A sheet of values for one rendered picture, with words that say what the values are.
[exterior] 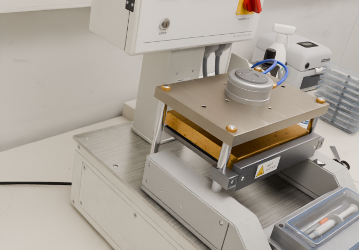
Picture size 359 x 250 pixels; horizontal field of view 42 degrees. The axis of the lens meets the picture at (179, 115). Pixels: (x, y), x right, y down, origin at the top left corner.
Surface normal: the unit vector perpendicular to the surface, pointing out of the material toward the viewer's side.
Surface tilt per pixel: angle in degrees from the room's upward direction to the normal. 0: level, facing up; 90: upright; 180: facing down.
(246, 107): 0
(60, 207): 0
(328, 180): 90
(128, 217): 90
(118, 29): 90
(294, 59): 86
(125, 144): 0
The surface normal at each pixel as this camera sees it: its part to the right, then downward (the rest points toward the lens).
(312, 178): -0.73, 0.18
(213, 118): 0.18, -0.88
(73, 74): 0.73, 0.42
